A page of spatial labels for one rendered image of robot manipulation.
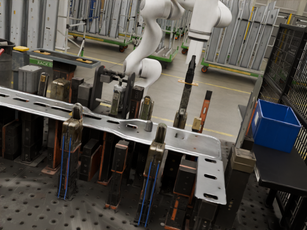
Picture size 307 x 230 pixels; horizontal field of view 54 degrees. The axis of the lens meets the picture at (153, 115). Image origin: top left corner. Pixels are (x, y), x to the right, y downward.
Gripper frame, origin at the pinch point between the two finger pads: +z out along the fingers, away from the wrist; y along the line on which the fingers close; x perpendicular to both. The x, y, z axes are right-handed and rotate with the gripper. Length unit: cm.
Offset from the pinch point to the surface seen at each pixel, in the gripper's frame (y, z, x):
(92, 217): 28, 57, -25
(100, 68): -19.6, 9.5, -44.2
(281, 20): -1184, -36, 289
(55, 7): -380, 15, -251
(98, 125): 7.1, 27.2, -33.5
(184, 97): -15.1, 13.3, -0.4
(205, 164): 18.5, 27.5, 13.4
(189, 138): -2.4, 27.5, 5.9
